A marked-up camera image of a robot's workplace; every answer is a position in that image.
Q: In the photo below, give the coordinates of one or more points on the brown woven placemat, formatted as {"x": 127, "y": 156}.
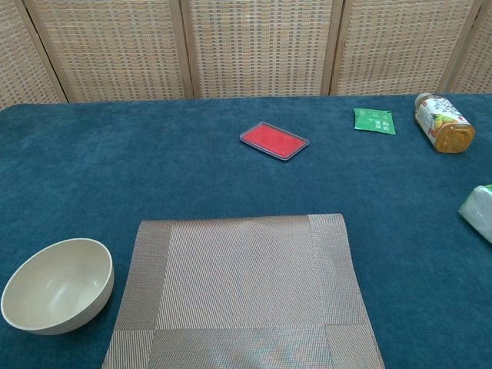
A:
{"x": 238, "y": 284}

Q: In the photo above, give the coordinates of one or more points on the green sachet packet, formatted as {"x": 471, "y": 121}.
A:
{"x": 374, "y": 121}

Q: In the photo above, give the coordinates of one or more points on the red ink pad clear case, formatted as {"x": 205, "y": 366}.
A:
{"x": 274, "y": 140}

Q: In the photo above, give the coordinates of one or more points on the orange juice bottle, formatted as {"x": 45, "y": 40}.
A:
{"x": 446, "y": 123}

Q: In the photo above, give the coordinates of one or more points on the cream round bowl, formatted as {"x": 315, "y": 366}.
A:
{"x": 57, "y": 286}

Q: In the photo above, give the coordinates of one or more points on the green white tissue pack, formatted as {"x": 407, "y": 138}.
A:
{"x": 480, "y": 211}

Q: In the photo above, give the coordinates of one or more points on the woven bamboo folding screen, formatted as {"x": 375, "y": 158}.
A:
{"x": 253, "y": 46}

